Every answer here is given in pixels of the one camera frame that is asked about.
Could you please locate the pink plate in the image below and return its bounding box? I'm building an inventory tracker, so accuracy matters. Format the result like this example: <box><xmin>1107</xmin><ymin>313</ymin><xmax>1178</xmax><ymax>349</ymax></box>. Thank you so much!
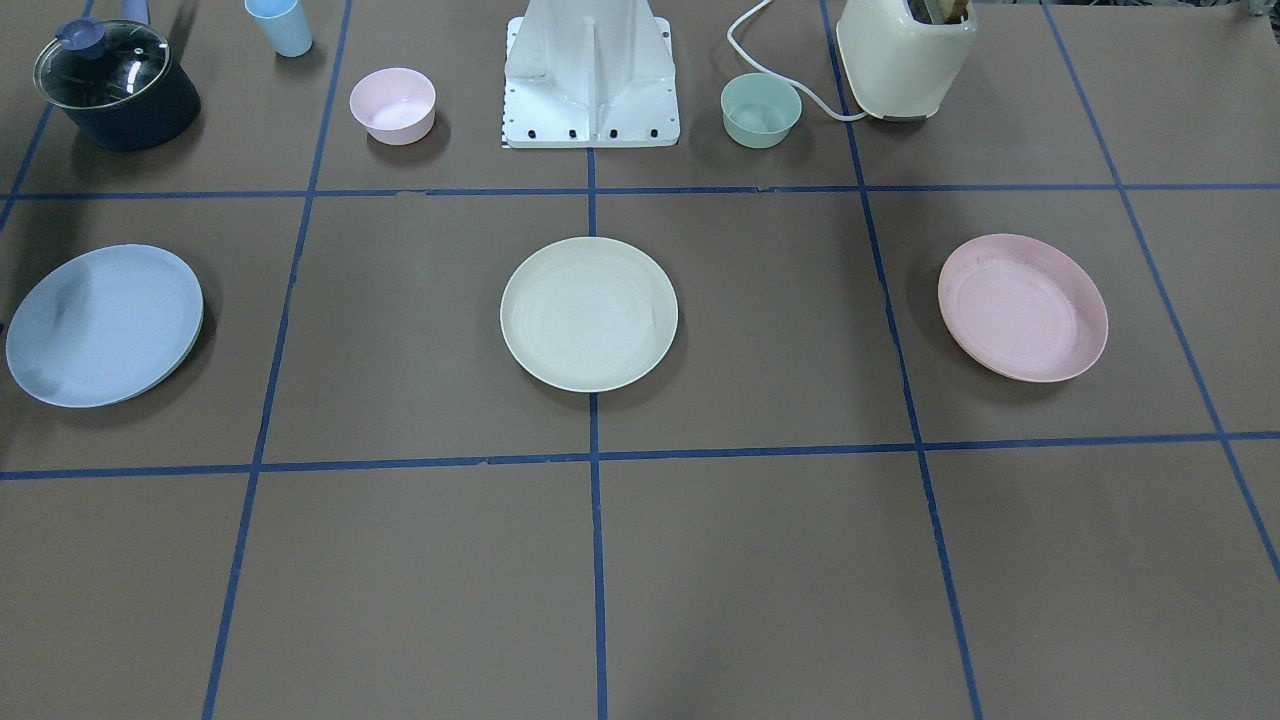
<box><xmin>937</xmin><ymin>233</ymin><xmax>1110</xmax><ymax>383</ymax></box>

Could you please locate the blue plate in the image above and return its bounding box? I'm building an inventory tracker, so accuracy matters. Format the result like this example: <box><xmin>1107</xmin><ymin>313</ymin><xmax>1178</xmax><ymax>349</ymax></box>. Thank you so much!
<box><xmin>5</xmin><ymin>243</ymin><xmax>204</xmax><ymax>409</ymax></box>

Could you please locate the cream plate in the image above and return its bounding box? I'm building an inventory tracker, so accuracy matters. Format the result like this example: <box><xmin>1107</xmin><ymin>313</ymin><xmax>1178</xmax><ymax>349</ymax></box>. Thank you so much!
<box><xmin>499</xmin><ymin>236</ymin><xmax>678</xmax><ymax>393</ymax></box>

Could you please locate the green bowl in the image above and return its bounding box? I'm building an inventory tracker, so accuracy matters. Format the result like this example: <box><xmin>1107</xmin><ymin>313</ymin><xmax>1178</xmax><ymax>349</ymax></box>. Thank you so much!
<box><xmin>719</xmin><ymin>73</ymin><xmax>803</xmax><ymax>149</ymax></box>

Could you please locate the pink bowl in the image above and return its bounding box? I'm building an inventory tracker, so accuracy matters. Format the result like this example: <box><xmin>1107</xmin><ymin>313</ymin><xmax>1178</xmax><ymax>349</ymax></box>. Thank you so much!
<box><xmin>348</xmin><ymin>67</ymin><xmax>436</xmax><ymax>146</ymax></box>

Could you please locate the cream toaster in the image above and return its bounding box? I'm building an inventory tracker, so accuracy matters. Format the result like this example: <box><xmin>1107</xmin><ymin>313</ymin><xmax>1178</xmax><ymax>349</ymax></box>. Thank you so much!
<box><xmin>836</xmin><ymin>1</ymin><xmax>979</xmax><ymax>122</ymax></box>

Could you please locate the light blue cup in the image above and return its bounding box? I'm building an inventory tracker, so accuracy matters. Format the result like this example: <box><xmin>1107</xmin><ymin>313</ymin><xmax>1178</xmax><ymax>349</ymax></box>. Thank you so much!
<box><xmin>244</xmin><ymin>0</ymin><xmax>314</xmax><ymax>58</ymax></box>

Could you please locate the dark blue pot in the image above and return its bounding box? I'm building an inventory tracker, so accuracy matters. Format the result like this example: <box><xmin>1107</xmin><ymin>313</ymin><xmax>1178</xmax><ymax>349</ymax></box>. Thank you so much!
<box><xmin>44</xmin><ymin>1</ymin><xmax>202</xmax><ymax>152</ymax></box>

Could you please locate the glass pot lid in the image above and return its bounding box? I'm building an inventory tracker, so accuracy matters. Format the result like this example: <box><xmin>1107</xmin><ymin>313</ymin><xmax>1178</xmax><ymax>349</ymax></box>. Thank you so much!
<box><xmin>33</xmin><ymin>17</ymin><xmax>174</xmax><ymax>110</ymax></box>

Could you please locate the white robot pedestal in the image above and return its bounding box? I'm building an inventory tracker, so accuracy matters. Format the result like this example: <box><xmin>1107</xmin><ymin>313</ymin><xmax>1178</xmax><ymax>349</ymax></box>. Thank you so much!
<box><xmin>500</xmin><ymin>1</ymin><xmax>681</xmax><ymax>149</ymax></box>

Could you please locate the white toaster cable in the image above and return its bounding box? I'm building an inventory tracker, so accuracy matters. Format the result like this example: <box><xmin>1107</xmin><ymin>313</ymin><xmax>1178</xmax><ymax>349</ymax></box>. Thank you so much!
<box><xmin>726</xmin><ymin>0</ymin><xmax>867</xmax><ymax>123</ymax></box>

